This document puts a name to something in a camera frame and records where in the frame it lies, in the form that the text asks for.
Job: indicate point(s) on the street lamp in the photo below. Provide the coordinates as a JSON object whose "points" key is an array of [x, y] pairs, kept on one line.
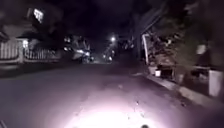
{"points": [[113, 39]]}

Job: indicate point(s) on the vehicle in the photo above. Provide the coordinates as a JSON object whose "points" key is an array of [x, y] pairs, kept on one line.
{"points": [[83, 56]]}

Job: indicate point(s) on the pale slanted pole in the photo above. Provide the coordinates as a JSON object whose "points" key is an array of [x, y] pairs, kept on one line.
{"points": [[145, 48]]}

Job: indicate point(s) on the grey asphalt road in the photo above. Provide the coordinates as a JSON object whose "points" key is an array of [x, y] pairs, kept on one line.
{"points": [[83, 90]]}

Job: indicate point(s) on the bushes behind kerb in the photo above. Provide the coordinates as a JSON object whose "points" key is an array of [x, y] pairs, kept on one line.
{"points": [[173, 43]]}

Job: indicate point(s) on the robot's own part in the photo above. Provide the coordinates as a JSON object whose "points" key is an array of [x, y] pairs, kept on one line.
{"points": [[144, 126]]}

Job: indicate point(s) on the concrete kerb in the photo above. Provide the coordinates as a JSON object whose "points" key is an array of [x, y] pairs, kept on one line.
{"points": [[186, 93]]}

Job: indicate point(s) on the building with lit window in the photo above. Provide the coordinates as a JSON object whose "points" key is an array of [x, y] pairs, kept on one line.
{"points": [[36, 23]]}

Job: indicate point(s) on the pale railing fence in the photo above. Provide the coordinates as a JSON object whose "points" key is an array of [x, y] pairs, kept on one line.
{"points": [[13, 53]]}

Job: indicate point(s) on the white wall block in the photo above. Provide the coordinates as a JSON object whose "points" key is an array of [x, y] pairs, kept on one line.
{"points": [[215, 82]]}

